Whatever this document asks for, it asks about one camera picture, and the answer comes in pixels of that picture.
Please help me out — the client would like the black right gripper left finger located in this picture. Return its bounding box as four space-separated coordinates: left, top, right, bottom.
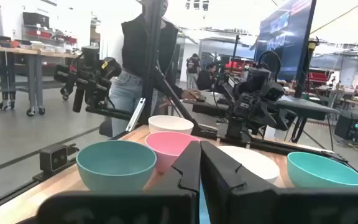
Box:
37 140 201 224

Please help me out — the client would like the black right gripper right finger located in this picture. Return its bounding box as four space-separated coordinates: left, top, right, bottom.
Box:
200 140 358 224

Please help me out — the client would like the dark green bowl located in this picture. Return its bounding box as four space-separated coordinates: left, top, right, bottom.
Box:
75 139 157 192

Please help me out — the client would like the light blue bowl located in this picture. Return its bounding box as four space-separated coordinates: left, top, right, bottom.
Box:
199 182 211 224

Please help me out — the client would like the turquoise bowl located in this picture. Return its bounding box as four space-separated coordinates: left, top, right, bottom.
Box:
287 151 358 189

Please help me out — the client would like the pink bowl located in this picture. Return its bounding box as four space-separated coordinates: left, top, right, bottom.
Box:
144 131 200 174

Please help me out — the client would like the person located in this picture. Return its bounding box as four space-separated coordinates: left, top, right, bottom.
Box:
196 63 219 91
186 53 202 90
109 0 202 138

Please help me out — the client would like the grey desk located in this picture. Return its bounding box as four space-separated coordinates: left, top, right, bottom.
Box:
181 90 340 144

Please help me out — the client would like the person's hand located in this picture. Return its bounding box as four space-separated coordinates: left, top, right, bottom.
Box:
181 89 202 102

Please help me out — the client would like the large black monitor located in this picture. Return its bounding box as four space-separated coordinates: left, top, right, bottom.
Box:
253 0 318 99

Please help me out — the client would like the black computer box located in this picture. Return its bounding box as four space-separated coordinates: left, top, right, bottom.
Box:
334 110 358 141

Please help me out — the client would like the wooden workbench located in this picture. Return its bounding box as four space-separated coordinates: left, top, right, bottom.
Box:
0 44 78 118

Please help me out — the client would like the shelf with red bins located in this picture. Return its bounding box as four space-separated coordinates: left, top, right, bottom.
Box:
22 11 78 47

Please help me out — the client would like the black table-level camera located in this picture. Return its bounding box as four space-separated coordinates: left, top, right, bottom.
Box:
39 143 80 175

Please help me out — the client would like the silver metal bracket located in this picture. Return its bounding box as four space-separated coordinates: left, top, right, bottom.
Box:
125 97 147 133

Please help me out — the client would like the yellow cable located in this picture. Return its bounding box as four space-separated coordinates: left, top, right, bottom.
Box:
309 0 358 35

